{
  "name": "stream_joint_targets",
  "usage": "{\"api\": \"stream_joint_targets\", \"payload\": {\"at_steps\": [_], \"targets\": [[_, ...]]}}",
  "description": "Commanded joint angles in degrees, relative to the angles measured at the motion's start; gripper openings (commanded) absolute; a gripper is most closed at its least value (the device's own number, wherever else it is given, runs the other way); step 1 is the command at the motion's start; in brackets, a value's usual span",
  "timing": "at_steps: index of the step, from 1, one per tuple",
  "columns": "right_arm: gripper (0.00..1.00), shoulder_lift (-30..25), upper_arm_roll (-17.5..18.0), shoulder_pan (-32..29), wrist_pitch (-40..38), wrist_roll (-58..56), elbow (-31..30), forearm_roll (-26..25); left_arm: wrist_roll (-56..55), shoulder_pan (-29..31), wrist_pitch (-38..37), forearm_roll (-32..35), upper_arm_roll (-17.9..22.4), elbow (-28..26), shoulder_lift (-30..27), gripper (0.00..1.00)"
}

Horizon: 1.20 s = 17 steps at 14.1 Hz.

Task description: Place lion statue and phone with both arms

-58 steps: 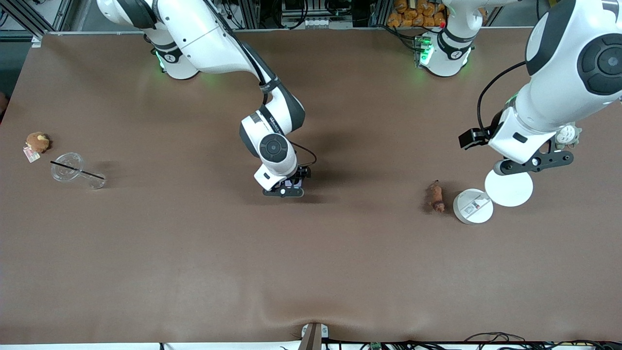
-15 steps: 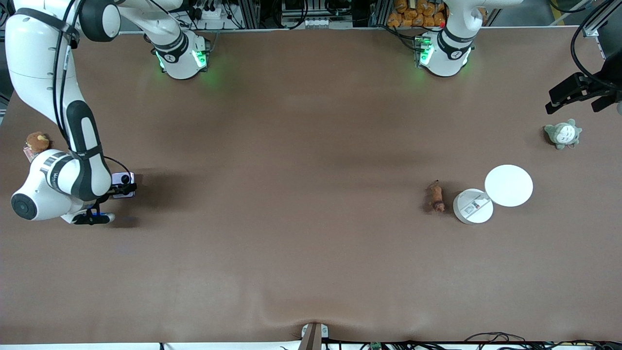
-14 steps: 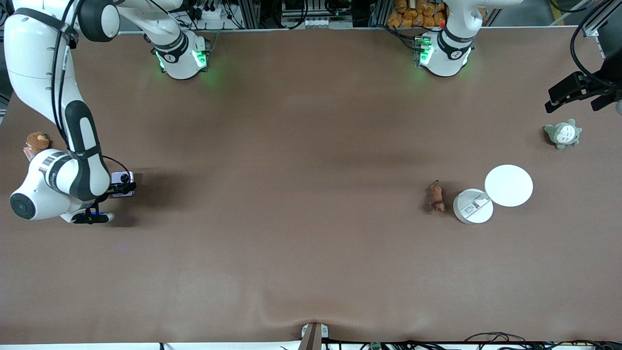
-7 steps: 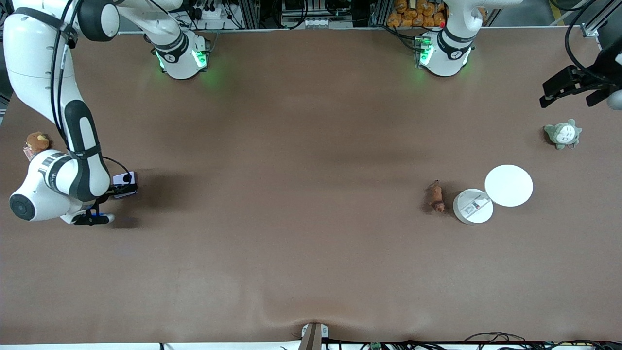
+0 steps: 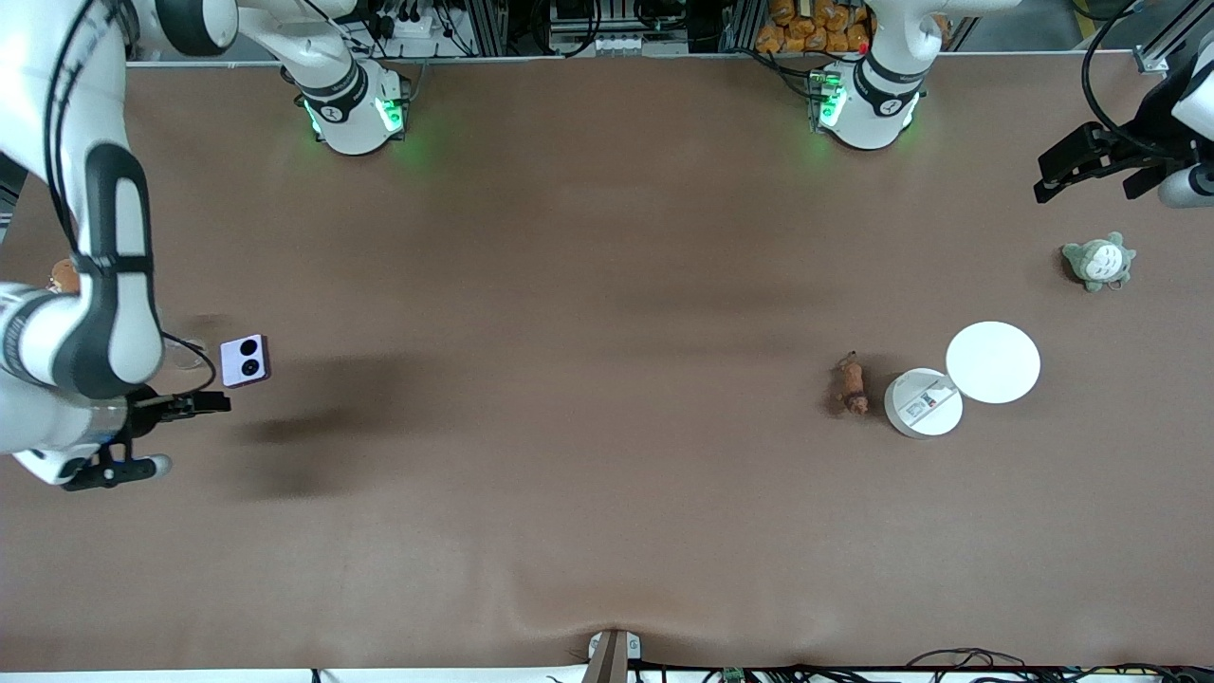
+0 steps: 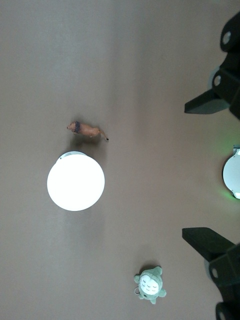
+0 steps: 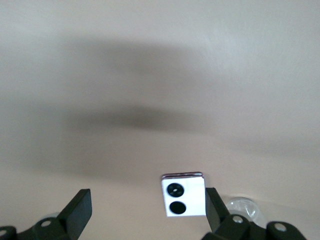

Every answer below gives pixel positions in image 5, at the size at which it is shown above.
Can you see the white round labelled box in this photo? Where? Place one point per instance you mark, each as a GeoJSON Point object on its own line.
{"type": "Point", "coordinates": [925, 417]}

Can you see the grey totoro plush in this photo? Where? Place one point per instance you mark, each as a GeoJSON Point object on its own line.
{"type": "Point", "coordinates": [1100, 263]}

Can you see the orange plush pile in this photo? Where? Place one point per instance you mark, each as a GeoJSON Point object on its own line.
{"type": "Point", "coordinates": [806, 33]}

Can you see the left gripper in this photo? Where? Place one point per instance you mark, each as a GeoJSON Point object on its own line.
{"type": "Point", "coordinates": [1141, 145]}

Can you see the metal table clamp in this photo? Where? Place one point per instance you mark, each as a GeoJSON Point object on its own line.
{"type": "Point", "coordinates": [612, 659]}

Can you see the white round lid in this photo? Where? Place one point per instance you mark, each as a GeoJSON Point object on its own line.
{"type": "Point", "coordinates": [996, 365]}

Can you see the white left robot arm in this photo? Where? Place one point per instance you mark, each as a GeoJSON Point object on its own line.
{"type": "Point", "coordinates": [882, 104]}

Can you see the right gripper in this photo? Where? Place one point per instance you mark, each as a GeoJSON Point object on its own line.
{"type": "Point", "coordinates": [145, 417]}

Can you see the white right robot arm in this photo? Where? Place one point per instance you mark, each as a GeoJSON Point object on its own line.
{"type": "Point", "coordinates": [114, 313]}

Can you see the white power strip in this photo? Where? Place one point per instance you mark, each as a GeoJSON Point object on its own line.
{"type": "Point", "coordinates": [417, 24]}

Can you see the lilac flip phone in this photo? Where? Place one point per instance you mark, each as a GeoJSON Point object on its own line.
{"type": "Point", "coordinates": [245, 360]}

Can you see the small brown lion statue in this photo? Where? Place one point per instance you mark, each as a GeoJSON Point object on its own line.
{"type": "Point", "coordinates": [852, 379]}

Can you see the aluminium frame post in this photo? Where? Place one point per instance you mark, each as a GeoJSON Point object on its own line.
{"type": "Point", "coordinates": [1149, 62]}

